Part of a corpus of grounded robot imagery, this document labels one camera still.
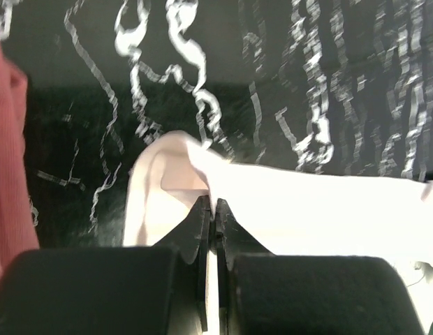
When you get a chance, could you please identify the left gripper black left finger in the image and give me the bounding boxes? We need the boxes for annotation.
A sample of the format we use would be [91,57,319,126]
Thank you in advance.
[0,196,210,334]

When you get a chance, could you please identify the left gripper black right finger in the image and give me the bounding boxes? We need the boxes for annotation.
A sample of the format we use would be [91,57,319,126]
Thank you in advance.
[214,200,423,334]

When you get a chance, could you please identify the white and green raglan t-shirt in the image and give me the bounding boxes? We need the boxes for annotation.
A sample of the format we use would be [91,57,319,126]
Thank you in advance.
[123,131,433,331]

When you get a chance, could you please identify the folded pink t-shirt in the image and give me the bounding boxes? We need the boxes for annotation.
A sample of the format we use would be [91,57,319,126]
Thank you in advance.
[0,45,39,277]

